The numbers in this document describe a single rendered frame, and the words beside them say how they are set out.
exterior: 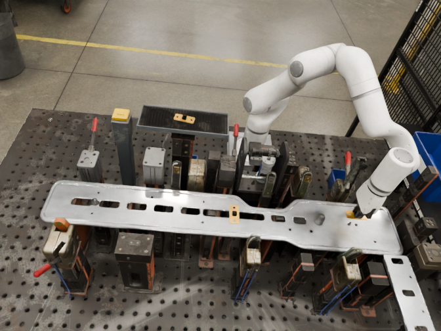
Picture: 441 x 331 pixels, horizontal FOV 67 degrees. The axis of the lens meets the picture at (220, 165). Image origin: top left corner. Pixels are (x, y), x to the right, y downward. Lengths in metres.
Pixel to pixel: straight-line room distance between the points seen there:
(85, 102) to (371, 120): 2.72
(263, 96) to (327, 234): 0.63
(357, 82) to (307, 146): 1.03
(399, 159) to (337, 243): 0.42
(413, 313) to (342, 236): 0.33
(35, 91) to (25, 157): 1.69
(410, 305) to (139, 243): 0.95
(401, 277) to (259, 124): 0.87
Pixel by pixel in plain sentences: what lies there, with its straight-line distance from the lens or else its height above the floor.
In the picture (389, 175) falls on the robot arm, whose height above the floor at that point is 1.35.
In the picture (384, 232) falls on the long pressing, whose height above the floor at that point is 1.00.
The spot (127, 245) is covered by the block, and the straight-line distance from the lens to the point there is 1.21.
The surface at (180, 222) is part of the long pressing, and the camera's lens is 1.28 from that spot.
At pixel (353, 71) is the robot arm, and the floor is 1.56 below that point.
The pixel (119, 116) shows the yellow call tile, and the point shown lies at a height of 1.16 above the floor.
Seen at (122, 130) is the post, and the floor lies 1.10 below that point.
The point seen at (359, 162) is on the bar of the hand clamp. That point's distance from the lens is 1.39.
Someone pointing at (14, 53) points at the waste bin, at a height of 0.22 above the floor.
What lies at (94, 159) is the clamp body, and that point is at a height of 1.06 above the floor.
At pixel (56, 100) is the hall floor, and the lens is 3.47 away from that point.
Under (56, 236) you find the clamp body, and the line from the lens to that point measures 1.24.
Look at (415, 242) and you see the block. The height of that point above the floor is 1.00.
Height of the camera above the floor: 2.09
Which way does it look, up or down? 48 degrees down
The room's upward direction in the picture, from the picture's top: 11 degrees clockwise
